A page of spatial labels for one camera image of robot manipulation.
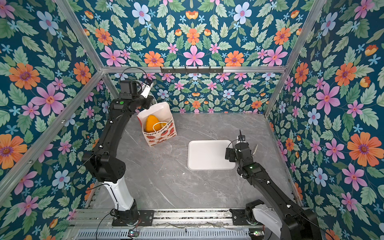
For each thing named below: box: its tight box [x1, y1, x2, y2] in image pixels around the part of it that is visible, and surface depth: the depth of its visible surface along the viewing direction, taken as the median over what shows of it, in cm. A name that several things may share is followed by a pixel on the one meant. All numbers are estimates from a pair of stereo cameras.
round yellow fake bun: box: [145, 114, 166, 133], surface depth 91 cm
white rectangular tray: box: [187, 140, 236, 171], surface depth 101 cm
